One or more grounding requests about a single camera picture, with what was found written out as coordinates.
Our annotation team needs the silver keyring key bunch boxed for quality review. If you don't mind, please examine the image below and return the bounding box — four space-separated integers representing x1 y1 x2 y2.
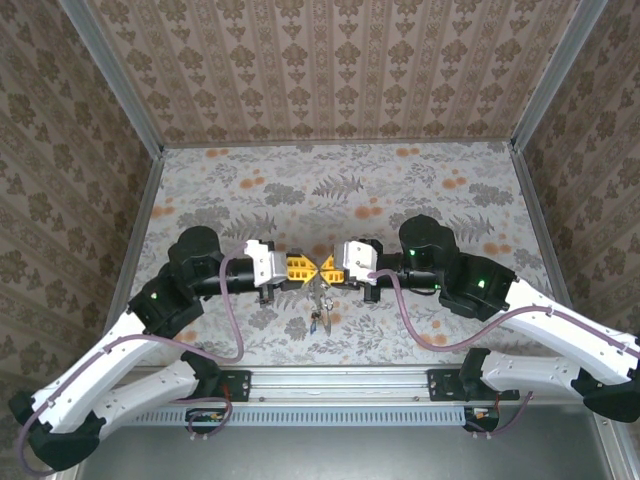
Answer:
307 279 338 337

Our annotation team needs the grey metal panel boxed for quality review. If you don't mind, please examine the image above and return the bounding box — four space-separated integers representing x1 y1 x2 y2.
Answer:
59 404 640 480

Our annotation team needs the aluminium frame side rail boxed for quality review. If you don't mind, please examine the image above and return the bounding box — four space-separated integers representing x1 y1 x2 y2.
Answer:
102 149 165 344
508 142 592 351

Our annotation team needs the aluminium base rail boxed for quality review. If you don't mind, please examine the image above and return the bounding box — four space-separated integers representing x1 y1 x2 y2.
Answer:
119 366 614 404

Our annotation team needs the aluminium frame rear rail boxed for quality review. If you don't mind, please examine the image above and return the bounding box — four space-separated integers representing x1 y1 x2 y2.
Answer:
159 136 516 150

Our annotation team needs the grey slotted cable duct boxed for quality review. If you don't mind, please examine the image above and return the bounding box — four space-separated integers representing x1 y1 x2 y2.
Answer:
122 403 501 429

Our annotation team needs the aluminium frame corner post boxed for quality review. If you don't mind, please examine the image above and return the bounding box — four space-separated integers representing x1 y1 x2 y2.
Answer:
509 0 610 151
58 0 167 157

